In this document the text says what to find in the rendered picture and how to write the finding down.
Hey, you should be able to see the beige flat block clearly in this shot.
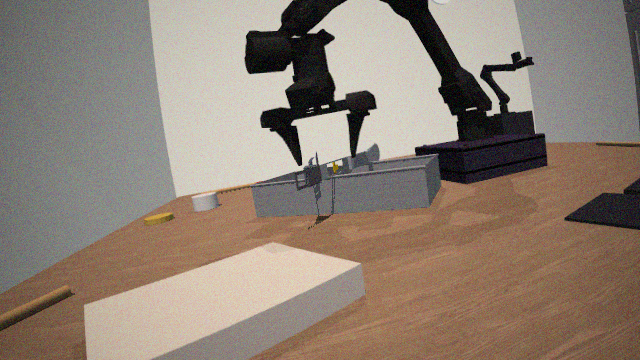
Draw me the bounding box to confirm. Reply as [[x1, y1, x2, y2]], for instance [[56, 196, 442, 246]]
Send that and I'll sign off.
[[84, 242, 366, 360]]

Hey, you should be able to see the yellow round disc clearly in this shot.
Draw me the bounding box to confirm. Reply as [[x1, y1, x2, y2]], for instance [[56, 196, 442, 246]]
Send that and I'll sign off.
[[144, 213, 174, 226]]

